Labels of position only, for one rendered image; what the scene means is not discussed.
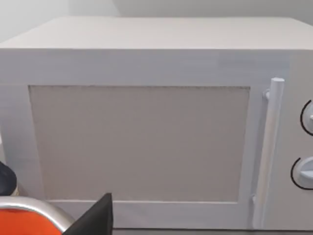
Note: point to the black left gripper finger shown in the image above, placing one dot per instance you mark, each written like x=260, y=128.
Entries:
x=100, y=215

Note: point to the white microwave door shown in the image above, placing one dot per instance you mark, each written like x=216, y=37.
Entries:
x=137, y=144

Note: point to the dark blue bottle cap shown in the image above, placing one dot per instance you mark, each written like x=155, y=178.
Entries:
x=6, y=178

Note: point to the pale microwave oven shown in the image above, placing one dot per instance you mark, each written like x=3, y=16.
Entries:
x=156, y=36

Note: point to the white microwave knob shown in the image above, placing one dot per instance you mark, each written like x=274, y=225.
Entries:
x=304, y=172
x=308, y=117

